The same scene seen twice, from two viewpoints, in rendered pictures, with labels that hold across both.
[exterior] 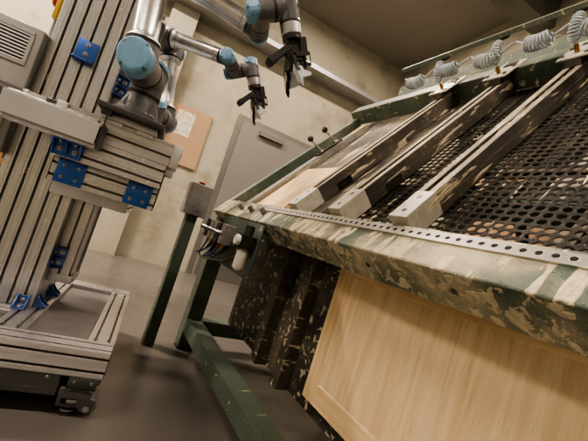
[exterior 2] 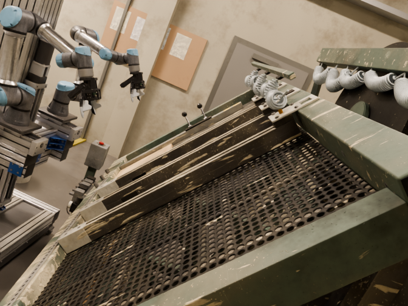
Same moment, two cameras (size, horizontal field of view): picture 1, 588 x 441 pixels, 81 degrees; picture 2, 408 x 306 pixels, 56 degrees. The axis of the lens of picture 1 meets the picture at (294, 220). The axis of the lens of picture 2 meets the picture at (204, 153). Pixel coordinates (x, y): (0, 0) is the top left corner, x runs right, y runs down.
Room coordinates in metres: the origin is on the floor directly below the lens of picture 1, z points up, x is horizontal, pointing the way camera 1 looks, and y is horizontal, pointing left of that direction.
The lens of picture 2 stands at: (-0.25, -1.20, 1.87)
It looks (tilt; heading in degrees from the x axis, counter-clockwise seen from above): 14 degrees down; 24
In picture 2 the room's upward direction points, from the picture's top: 24 degrees clockwise
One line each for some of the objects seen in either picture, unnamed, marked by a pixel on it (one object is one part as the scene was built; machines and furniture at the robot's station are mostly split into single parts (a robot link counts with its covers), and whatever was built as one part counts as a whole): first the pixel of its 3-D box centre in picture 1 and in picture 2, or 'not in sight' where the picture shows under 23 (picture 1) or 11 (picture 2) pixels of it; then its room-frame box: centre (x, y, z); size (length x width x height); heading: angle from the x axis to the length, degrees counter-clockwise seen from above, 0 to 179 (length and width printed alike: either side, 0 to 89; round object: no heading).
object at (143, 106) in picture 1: (139, 107); (18, 113); (1.29, 0.69, 1.09); 0.15 x 0.15 x 0.10
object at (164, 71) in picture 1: (150, 78); (22, 95); (1.28, 0.69, 1.20); 0.13 x 0.12 x 0.14; 8
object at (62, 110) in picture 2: not in sight; (59, 105); (1.75, 0.87, 1.09); 0.15 x 0.15 x 0.10
